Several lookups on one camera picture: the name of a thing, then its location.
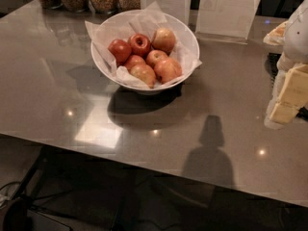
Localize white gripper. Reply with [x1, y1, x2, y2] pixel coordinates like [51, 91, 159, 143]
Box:
[263, 21, 308, 129]

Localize large red apple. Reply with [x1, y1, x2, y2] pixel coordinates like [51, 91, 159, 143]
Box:
[154, 58, 182, 84]

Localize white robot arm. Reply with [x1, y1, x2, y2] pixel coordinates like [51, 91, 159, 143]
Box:
[264, 0, 308, 129]

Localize yellowish apple at back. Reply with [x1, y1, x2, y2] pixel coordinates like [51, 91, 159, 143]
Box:
[151, 28, 176, 54]

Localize red apple in centre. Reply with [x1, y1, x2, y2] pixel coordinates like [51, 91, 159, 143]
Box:
[145, 50, 167, 67]

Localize white bowl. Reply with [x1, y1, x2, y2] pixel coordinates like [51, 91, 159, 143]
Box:
[90, 9, 201, 96]

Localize yellow-red apple at front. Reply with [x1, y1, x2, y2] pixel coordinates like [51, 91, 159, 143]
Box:
[129, 64, 156, 89]

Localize red apple with stem cavity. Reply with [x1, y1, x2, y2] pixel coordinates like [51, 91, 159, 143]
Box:
[128, 34, 151, 57]

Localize small red apple lower centre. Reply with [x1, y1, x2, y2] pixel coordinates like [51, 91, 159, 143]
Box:
[124, 55, 145, 70]

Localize dark red apple left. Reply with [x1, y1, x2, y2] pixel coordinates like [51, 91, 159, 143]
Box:
[108, 39, 132, 65]

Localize clear acrylic sign holder right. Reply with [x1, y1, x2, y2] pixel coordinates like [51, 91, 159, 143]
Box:
[195, 0, 261, 43]

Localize white paper liner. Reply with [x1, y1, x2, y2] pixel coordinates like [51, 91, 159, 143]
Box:
[84, 1, 203, 90]

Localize dark round object on floor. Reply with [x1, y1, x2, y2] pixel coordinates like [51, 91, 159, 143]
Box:
[0, 198, 28, 231]

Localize black cables on floor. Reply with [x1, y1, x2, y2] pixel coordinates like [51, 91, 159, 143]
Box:
[0, 180, 75, 210]

